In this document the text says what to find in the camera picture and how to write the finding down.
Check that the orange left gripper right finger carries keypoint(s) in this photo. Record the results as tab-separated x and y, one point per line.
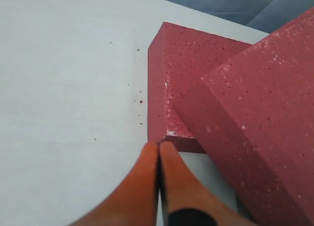
185	201

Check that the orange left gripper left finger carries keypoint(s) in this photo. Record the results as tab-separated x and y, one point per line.
134	201

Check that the red brick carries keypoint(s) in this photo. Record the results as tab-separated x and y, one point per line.
254	116

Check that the back left base brick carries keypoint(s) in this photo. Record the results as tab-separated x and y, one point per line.
177	57

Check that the wrinkled blue backdrop cloth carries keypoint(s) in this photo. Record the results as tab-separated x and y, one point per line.
263	15

